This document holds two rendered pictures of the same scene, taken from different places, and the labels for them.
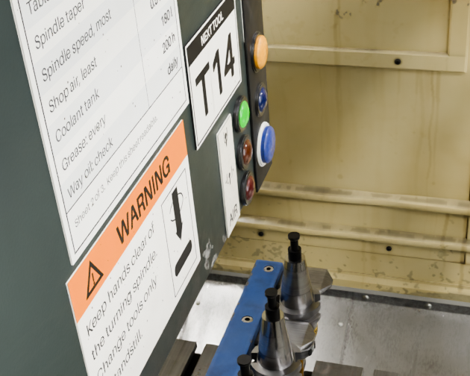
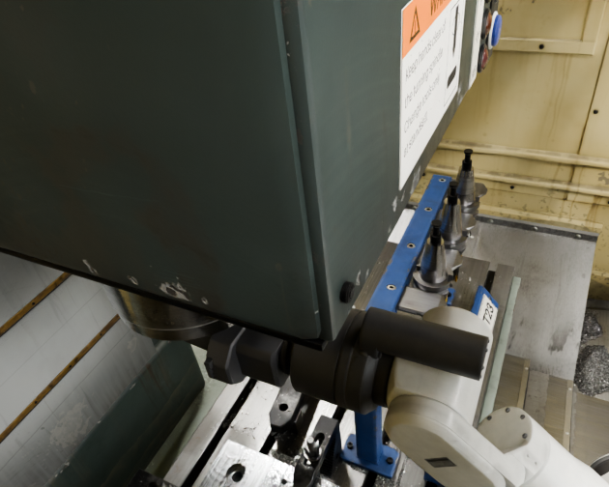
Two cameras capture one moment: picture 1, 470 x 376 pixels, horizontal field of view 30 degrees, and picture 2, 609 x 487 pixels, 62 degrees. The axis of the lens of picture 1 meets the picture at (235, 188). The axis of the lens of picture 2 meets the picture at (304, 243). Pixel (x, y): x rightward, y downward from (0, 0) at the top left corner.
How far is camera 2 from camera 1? 0.20 m
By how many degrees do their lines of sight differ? 10
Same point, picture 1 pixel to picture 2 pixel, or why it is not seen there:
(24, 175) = not seen: outside the picture
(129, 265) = (431, 43)
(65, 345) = (393, 73)
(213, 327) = not seen: hidden behind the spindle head
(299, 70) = not seen: hidden behind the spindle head
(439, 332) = (540, 245)
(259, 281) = (435, 186)
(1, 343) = (362, 16)
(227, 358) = (415, 231)
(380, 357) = (498, 259)
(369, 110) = (513, 85)
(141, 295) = (431, 81)
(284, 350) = (457, 226)
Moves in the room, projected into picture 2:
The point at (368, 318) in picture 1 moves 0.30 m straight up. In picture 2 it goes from (491, 235) to (507, 141)
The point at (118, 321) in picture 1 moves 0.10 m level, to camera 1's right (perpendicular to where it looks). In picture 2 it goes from (420, 89) to (597, 78)
